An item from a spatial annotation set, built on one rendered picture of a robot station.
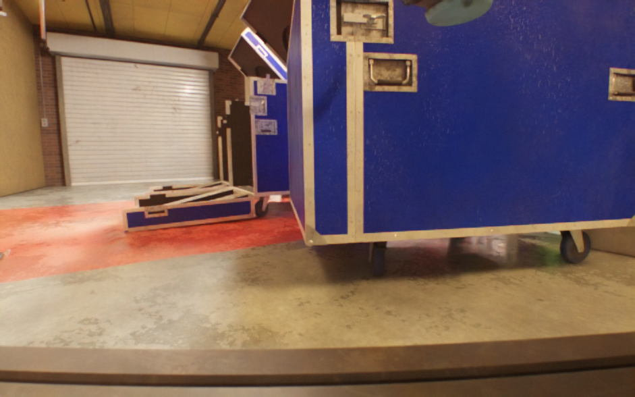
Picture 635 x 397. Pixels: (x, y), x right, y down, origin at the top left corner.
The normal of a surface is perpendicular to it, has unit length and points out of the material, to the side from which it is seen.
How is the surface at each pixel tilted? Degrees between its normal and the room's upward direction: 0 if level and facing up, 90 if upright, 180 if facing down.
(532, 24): 90
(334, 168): 90
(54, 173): 90
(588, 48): 90
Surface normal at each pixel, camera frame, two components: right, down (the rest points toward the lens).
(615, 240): -0.87, 0.07
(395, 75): 0.13, 0.11
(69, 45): 0.50, 0.09
